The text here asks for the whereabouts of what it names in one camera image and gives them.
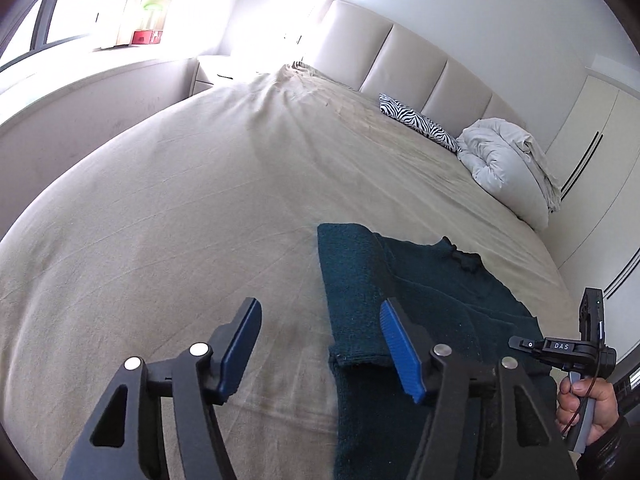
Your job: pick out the dark framed window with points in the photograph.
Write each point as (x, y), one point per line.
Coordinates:
(55, 15)

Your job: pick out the person's right hand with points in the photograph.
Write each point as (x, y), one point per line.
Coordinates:
(600, 405)

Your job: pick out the white wardrobe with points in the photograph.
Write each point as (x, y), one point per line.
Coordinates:
(595, 160)

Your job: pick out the cream padded headboard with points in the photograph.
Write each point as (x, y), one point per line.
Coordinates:
(400, 55)

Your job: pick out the zebra print pillow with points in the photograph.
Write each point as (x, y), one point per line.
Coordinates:
(420, 122)

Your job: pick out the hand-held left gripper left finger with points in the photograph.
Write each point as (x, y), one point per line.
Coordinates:
(236, 352)

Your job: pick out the red box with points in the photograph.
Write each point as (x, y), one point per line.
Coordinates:
(146, 37)

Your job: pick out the dark teal knit sweater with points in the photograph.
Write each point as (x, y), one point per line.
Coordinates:
(360, 280)

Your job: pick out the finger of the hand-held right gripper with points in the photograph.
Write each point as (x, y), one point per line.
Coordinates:
(526, 345)

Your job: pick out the person's right forearm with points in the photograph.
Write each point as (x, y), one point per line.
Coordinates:
(607, 452)

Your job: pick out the green object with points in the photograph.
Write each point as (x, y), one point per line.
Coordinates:
(152, 6)

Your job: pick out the beige curtain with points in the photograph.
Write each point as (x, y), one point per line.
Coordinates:
(131, 5)

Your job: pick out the white nightstand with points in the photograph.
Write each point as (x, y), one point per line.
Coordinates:
(220, 72)

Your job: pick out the bed with beige sheet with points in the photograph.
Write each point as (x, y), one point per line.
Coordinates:
(175, 210)

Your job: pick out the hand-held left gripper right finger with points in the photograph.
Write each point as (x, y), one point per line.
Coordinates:
(400, 352)

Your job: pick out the white folded duvet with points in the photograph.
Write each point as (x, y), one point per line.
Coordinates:
(505, 165)

